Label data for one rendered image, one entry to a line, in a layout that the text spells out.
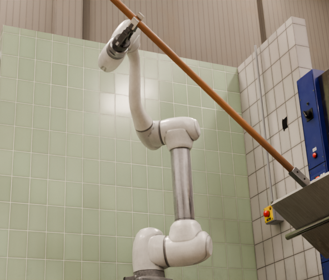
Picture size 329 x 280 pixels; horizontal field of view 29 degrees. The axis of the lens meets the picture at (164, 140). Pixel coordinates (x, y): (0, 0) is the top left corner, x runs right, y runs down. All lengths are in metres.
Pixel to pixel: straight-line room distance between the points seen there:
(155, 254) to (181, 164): 0.47
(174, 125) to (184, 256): 0.66
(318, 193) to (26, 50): 2.01
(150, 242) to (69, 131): 0.97
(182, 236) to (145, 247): 0.19
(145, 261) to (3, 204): 0.88
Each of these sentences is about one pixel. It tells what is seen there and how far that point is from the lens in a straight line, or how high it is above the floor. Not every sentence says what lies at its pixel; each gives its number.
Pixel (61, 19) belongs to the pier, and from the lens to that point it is 7.09.
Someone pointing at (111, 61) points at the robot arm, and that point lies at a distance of 2.96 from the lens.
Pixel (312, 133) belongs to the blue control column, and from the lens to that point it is 3.58.
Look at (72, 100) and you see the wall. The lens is 3.88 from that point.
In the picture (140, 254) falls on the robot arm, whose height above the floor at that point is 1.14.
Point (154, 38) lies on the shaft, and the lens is 2.73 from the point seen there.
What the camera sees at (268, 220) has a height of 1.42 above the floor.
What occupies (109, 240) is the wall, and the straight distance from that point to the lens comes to 3.65.
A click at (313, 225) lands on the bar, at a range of 2.91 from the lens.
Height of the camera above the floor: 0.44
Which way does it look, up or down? 23 degrees up
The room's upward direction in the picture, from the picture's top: 2 degrees counter-clockwise
